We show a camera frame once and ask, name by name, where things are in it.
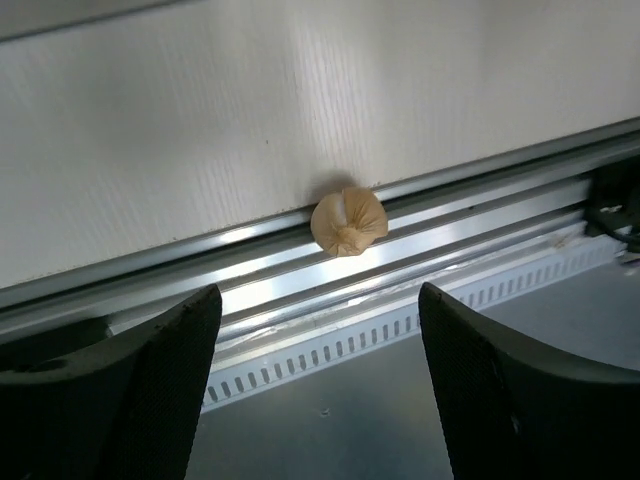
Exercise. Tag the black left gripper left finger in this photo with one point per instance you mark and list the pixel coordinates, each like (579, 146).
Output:
(80, 403)

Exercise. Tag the white toy garlic bulb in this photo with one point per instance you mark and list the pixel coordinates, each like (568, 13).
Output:
(346, 223)

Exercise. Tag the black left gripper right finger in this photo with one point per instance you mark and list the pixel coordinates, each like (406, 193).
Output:
(513, 407)

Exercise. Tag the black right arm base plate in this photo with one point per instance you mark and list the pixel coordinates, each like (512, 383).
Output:
(612, 206)

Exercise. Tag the aluminium table edge rail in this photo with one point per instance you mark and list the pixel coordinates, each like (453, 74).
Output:
(272, 270)

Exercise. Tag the white slotted cable duct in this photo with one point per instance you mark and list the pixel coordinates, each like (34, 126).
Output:
(287, 352)

